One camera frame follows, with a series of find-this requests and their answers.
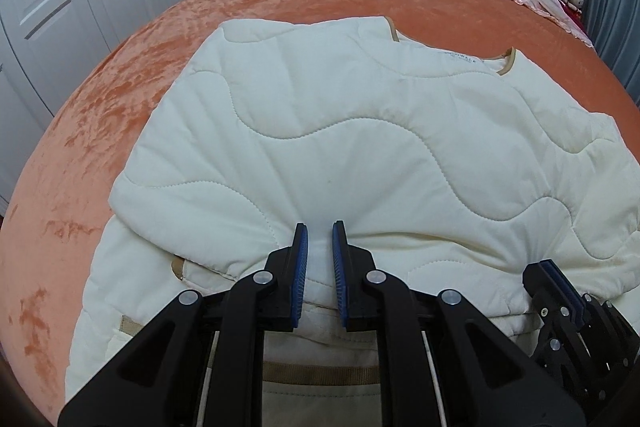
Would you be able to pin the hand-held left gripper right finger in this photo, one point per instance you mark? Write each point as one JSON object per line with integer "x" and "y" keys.
{"x": 339, "y": 274}

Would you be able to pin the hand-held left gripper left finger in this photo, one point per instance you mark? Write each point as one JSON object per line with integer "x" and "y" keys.
{"x": 300, "y": 274}

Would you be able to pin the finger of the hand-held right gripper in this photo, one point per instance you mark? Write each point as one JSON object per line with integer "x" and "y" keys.
{"x": 562, "y": 287}

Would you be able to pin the white quilted jacket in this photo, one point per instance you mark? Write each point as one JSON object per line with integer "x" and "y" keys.
{"x": 325, "y": 132}

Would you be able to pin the orange velvet bed sheet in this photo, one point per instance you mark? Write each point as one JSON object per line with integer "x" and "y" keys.
{"x": 150, "y": 57}

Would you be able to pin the grey-blue curtain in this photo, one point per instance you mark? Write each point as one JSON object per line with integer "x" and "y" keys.
{"x": 615, "y": 7}

